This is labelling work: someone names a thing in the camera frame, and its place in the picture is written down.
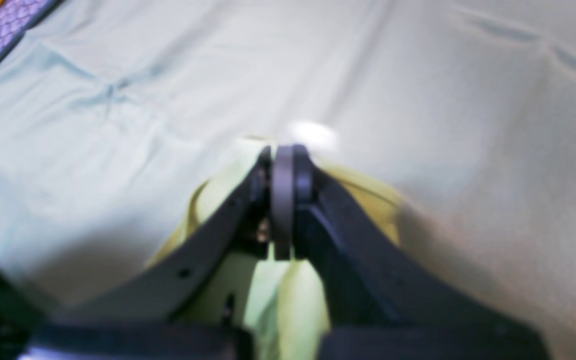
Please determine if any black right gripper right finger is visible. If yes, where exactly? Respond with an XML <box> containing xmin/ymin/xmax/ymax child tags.
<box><xmin>293</xmin><ymin>145</ymin><xmax>550</xmax><ymax>360</ymax></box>

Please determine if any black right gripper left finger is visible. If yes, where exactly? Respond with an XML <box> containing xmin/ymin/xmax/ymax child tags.
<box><xmin>21</xmin><ymin>146</ymin><xmax>295</xmax><ymax>360</ymax></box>

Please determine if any yellow-green T-shirt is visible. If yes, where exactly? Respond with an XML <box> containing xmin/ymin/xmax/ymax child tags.
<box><xmin>146</xmin><ymin>131</ymin><xmax>402</xmax><ymax>360</ymax></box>

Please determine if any grey-green table cloth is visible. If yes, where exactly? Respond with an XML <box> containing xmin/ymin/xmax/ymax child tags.
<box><xmin>0</xmin><ymin>0</ymin><xmax>576</xmax><ymax>360</ymax></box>

